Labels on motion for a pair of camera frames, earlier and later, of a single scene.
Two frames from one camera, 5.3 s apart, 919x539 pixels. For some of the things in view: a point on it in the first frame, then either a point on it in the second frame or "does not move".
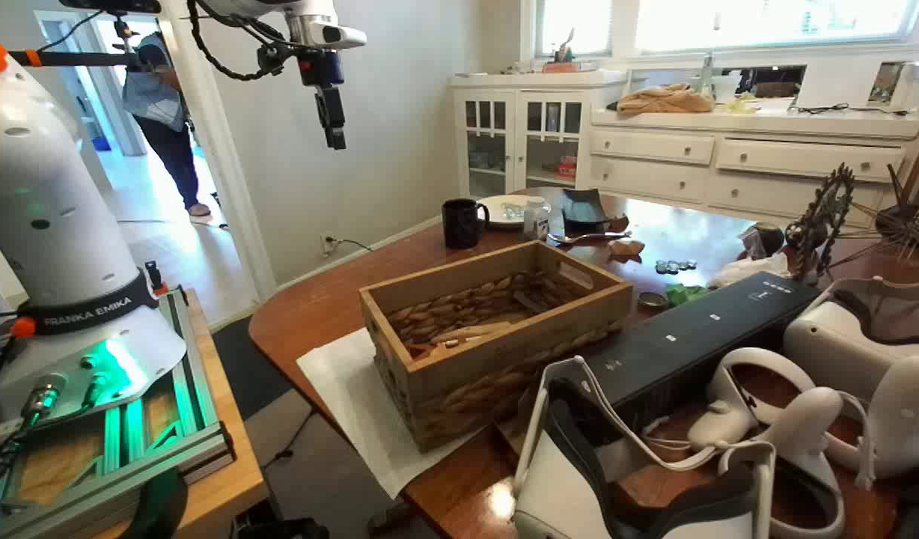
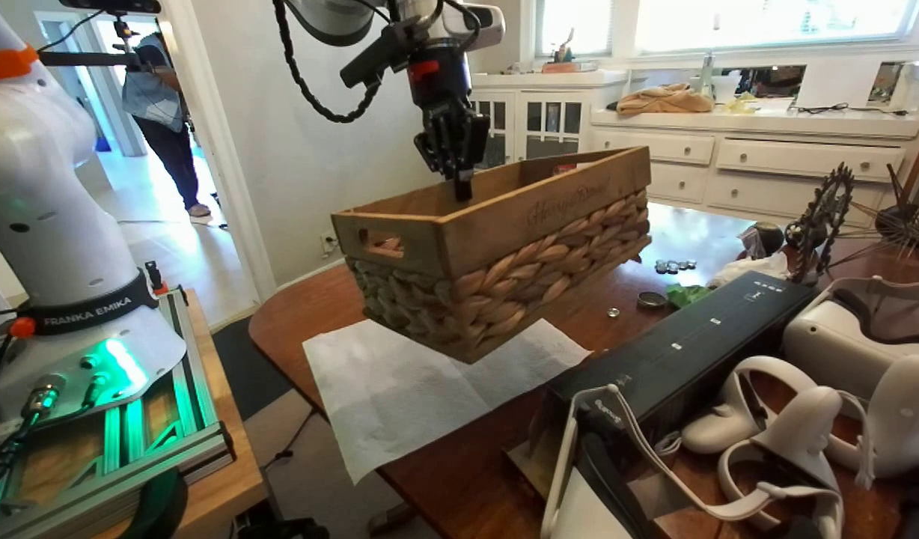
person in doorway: x=159 y=113 does not move
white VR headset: x=876 y=340 does not move
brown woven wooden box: x=465 y=341 -> x=477 y=277
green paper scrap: x=682 y=293 does not move
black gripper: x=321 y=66 -> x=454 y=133
